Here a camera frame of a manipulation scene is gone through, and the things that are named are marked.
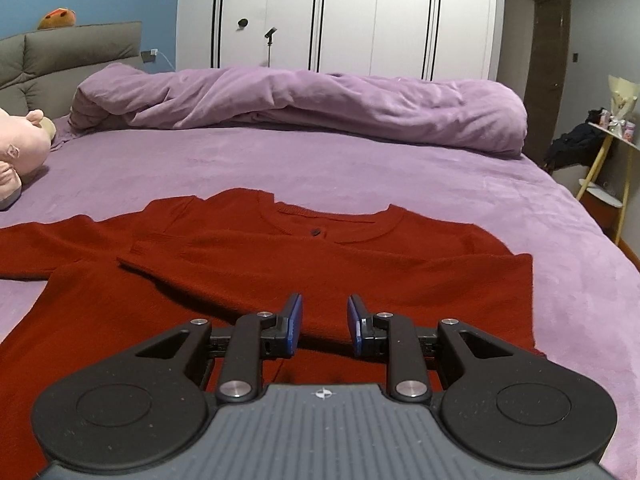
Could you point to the yellow side table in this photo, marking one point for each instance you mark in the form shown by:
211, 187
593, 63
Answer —
597, 157

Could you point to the orange plush toy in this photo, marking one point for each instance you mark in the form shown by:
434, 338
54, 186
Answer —
57, 19

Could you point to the wrapped flower bouquet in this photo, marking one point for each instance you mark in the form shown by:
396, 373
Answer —
621, 97

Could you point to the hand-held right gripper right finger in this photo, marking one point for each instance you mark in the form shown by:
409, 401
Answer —
356, 325

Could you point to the brown door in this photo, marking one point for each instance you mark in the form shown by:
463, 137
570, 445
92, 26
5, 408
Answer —
547, 70

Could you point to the purple bed sheet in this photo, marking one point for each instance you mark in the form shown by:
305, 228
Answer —
300, 165

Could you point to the orange bin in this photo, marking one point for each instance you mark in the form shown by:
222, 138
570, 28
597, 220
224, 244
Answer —
600, 210

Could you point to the black stand with clamp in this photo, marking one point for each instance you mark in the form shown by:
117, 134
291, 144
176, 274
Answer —
270, 35

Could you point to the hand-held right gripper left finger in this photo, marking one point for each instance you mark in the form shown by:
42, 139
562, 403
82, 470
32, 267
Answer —
294, 325

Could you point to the white wardrobe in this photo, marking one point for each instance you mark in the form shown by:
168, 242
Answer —
350, 10

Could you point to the small pink box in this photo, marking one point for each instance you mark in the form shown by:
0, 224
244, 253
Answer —
628, 131

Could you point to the green pillow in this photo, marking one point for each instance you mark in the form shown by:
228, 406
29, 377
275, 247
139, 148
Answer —
65, 57

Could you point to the purple duvet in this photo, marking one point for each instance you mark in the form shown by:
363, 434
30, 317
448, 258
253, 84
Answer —
310, 100

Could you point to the red knit sweater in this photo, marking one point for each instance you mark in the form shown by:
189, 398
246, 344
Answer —
250, 260

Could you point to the pink plush toy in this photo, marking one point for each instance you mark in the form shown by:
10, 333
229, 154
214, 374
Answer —
17, 145

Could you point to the dark clothes pile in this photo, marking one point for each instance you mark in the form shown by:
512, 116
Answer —
575, 145

